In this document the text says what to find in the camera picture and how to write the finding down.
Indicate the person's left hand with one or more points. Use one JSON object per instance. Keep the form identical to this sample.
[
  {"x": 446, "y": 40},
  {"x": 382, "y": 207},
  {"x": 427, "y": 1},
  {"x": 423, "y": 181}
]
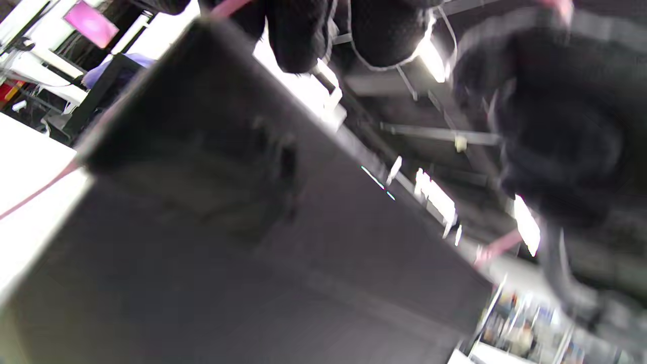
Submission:
[{"x": 556, "y": 126}]

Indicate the long ceiling light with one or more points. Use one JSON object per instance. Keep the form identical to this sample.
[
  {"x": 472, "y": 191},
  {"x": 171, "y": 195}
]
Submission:
[
  {"x": 435, "y": 197},
  {"x": 433, "y": 58},
  {"x": 526, "y": 225}
]

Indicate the shelf with colourful goods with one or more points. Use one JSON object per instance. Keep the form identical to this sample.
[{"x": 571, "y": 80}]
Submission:
[{"x": 525, "y": 328}]

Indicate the large black box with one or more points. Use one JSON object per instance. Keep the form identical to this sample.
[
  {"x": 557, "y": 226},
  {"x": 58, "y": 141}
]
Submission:
[{"x": 242, "y": 242}]

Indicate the purple cloth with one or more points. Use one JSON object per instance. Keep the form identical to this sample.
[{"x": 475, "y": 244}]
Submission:
[{"x": 103, "y": 68}]

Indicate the black stand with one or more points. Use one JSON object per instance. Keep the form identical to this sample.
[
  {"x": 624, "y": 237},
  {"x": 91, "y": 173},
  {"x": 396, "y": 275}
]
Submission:
[{"x": 98, "y": 98}]

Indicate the monitor with pink screen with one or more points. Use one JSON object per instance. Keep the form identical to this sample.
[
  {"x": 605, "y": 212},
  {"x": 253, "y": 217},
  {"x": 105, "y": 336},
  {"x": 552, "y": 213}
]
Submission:
[{"x": 91, "y": 23}]

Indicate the red box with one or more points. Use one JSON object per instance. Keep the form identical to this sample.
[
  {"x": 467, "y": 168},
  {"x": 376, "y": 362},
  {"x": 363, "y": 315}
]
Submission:
[{"x": 9, "y": 91}]

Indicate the white desk frame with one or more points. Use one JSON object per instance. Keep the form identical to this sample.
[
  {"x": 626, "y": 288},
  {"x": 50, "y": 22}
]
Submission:
[{"x": 43, "y": 71}]

